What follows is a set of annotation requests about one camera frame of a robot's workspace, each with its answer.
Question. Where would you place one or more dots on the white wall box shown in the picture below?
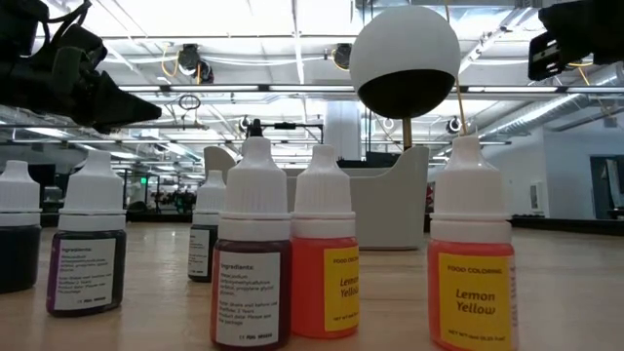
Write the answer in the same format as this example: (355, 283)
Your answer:
(536, 196)

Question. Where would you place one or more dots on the small dark blue dropper bottle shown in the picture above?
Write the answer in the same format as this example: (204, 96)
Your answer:
(19, 253)

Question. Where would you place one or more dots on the white plastic storage bin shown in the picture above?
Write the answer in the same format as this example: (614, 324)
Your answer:
(390, 209)

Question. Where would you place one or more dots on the black overhead rig bar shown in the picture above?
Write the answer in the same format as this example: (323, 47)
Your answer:
(285, 126)

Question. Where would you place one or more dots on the white globe table lamp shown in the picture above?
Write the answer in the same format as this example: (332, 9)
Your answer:
(404, 44)

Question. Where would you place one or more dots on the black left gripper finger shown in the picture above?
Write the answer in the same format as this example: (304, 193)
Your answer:
(127, 112)

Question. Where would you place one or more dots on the white building column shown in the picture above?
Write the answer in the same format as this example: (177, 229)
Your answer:
(343, 127)

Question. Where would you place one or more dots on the dark blue door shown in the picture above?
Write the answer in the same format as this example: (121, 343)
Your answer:
(597, 187)

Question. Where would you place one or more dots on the small purple dropper bottle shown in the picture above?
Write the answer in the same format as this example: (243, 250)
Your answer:
(88, 273)

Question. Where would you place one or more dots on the small black dropper bottle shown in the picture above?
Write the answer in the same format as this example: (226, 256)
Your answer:
(200, 253)

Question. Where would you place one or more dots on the small lemon yellow dropper bottle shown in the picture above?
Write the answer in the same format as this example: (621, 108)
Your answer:
(473, 302)
(312, 292)

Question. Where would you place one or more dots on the small red dropper bottle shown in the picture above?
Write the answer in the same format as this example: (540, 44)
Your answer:
(248, 292)

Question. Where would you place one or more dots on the black monitor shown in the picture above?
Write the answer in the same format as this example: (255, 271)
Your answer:
(49, 174)

